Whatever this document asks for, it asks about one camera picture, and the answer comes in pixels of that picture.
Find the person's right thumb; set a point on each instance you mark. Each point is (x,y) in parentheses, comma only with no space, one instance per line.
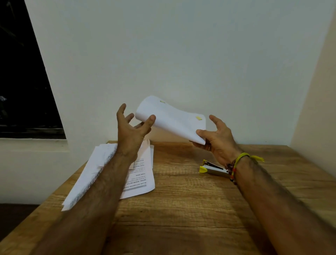
(204,134)

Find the dark window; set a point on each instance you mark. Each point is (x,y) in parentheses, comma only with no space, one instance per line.
(23,78)

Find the stack of white papers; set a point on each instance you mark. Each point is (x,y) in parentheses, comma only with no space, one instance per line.
(89,173)

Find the person's right forearm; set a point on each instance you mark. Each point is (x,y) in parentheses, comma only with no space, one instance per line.
(278,210)

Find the person's right hand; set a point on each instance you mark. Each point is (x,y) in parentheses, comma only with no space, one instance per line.
(223,145)

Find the yellow and white stapler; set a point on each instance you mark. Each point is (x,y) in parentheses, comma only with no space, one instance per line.
(214,170)

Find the person's left hand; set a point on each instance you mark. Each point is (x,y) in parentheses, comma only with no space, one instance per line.
(130,139)

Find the printed white paper sheet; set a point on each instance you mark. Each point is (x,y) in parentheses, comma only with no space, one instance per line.
(139,181)

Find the person's left thumb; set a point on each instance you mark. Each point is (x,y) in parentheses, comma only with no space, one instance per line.
(149,124)

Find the person's left forearm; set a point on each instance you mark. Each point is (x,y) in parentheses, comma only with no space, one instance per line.
(91,207)

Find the white stapled paper bundle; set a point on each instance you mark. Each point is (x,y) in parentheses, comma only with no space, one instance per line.
(170,118)

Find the yellow thread wristband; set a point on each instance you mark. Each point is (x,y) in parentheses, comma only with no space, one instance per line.
(240,158)

